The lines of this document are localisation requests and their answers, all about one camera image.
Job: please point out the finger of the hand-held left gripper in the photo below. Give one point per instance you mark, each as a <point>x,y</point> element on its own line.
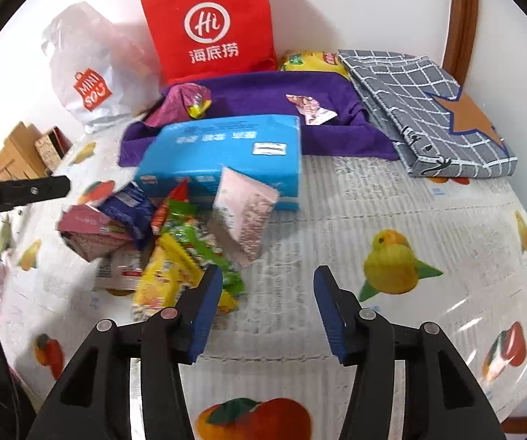
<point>29,190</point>

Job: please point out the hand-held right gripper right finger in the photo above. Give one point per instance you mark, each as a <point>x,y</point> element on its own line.
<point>330,311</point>

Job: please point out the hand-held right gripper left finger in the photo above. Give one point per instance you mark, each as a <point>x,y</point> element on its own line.
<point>206,311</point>

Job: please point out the green snack packet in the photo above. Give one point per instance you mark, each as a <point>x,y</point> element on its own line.
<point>199,247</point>

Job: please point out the wooden furniture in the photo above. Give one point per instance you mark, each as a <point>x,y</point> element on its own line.
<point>16,151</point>

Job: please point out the small patterned box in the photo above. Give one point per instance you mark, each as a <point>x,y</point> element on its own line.
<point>50,149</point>

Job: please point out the yellow snack packet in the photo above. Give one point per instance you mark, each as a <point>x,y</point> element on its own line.
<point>162,279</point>

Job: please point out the white red snack packet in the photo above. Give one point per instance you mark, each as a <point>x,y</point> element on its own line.
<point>121,270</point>

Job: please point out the dark blue snack packet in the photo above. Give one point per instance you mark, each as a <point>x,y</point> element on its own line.
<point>126,206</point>

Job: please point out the pale pink snack packet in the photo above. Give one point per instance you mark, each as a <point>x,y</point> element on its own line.
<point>245,215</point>

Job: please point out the white plastic bag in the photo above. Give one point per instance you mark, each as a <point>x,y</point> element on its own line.
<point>84,55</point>

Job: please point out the fruit printed tablecloth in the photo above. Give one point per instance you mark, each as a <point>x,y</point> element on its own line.
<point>382,201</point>

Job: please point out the magenta snack packet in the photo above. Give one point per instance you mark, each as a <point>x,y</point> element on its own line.
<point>171,105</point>

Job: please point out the blue tissue pack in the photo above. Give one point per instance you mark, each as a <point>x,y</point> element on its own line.
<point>227,146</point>

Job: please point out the purple cloth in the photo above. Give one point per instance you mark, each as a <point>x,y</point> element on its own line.
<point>337,137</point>

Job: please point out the pink white candy packet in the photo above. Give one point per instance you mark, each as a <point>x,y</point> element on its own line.
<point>311,110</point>

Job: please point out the grey checked folded cloth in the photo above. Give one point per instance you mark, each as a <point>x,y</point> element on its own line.
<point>405,101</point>

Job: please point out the red paper bag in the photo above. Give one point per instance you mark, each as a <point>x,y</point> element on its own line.
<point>208,9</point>

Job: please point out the yellow chips bag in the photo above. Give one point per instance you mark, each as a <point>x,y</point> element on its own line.
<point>309,62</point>

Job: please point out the brown wooden frame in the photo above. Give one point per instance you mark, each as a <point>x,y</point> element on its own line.
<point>463,9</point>

